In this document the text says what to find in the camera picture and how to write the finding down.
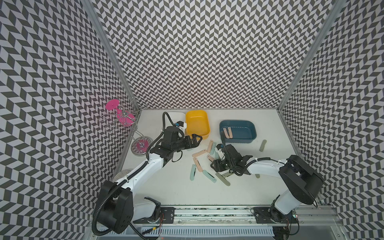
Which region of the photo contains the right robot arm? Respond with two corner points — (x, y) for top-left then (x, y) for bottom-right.
(211, 132), (324, 223)

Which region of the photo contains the mint fruit knife upper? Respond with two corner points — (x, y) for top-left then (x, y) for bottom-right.
(210, 142), (217, 156)

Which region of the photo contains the mint fruit knife lower left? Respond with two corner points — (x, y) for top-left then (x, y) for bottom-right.
(190, 164), (197, 181)

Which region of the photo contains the olive fruit knife far right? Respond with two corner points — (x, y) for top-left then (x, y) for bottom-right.
(259, 140), (267, 152)

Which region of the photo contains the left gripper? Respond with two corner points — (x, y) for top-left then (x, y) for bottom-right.
(171, 132), (203, 152)

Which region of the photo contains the pink fruit knife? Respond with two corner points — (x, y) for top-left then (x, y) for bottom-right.
(207, 155), (215, 162)
(207, 140), (214, 153)
(192, 150), (207, 158)
(223, 128), (230, 139)
(228, 127), (233, 139)
(193, 158), (203, 173)

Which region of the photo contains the olive fruit knife angled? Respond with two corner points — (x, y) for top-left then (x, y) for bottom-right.
(222, 172), (234, 178)

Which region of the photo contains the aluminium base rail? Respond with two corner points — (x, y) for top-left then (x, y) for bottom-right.
(89, 203), (343, 229)

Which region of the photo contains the white storage box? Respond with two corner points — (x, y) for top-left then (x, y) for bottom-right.
(160, 112), (186, 137)

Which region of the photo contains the dark teal storage box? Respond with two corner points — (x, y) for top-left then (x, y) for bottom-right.
(219, 120), (257, 144)

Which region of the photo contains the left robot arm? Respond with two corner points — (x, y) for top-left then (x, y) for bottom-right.
(91, 112), (203, 237)

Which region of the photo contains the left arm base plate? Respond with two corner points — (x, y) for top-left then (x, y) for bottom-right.
(134, 207), (176, 225)

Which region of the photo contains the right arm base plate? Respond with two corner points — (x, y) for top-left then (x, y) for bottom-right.
(251, 207), (295, 225)

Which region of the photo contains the yellow storage box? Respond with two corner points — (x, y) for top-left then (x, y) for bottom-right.
(186, 110), (211, 140)

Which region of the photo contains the olive fruit knife lower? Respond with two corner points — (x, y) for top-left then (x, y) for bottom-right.
(215, 173), (231, 187)

